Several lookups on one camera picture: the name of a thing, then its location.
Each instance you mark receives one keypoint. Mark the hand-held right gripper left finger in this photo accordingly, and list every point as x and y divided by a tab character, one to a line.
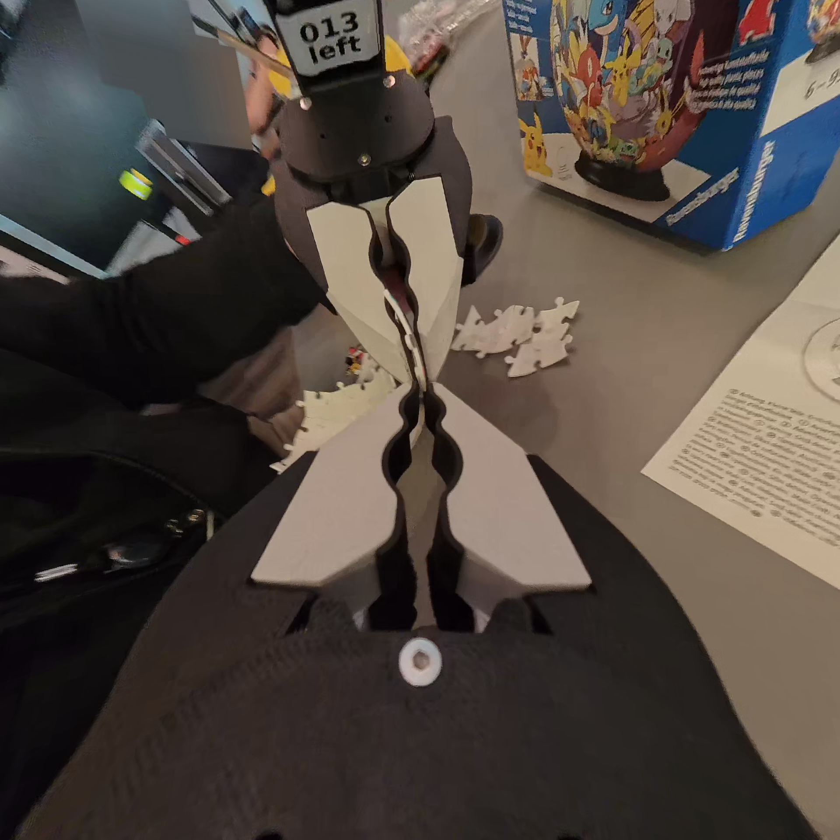
334	512

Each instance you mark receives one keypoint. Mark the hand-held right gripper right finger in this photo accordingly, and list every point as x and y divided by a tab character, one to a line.
505	518

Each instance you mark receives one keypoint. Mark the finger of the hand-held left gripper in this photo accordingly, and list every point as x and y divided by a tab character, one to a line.
433	249
341	262

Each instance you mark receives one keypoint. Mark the printed puzzle piece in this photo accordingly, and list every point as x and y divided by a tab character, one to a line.
415	420
401	321

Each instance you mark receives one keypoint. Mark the person's left forearm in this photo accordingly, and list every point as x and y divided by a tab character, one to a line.
164	315

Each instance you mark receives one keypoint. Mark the white puzzle piece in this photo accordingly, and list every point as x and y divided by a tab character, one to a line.
541	354
469	331
508	328
556	315

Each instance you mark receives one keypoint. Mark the assembled white puzzle section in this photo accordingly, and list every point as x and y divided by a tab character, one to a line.
328	420

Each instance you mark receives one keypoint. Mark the blue puzzle box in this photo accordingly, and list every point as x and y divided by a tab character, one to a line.
722	164

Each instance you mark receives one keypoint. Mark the yellow plastic bin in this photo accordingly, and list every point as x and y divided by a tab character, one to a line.
397	56

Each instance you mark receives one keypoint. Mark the clear plastic bag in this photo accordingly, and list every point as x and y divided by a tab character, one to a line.
439	39

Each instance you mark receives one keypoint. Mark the beige trousers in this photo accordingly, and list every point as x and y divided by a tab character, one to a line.
262	387

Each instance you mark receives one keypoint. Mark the white instruction sheet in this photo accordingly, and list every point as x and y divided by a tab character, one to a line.
754	459

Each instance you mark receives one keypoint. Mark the black jacket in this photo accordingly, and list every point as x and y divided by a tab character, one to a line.
65	656

